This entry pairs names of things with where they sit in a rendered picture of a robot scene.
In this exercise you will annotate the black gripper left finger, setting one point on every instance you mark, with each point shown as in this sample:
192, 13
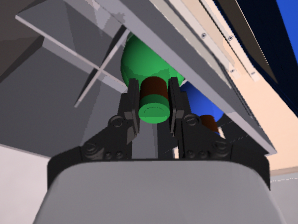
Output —
113, 142

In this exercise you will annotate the blue plastic bottle crate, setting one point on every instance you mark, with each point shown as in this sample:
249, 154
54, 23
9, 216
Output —
267, 31

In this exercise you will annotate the green bottle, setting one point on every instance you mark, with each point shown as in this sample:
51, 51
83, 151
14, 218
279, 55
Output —
152, 72

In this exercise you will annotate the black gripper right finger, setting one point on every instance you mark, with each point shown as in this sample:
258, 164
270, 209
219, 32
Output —
195, 139

